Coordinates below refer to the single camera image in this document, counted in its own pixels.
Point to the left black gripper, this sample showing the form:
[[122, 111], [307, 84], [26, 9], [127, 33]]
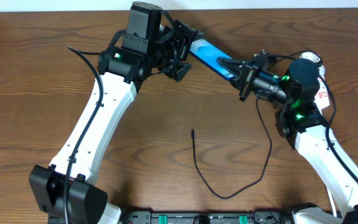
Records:
[[182, 45]]

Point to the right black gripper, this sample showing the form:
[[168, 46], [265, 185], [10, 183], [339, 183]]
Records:
[[247, 79]]

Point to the blue Samsung Galaxy smartphone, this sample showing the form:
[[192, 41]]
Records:
[[208, 54]]

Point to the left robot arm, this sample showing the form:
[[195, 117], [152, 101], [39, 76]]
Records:
[[151, 44]]

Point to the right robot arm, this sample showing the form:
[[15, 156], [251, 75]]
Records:
[[303, 93]]

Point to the white power strip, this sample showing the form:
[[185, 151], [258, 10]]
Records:
[[321, 99]]

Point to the white USB wall charger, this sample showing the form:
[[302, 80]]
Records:
[[312, 56]]

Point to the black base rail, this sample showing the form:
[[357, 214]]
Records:
[[255, 217]]

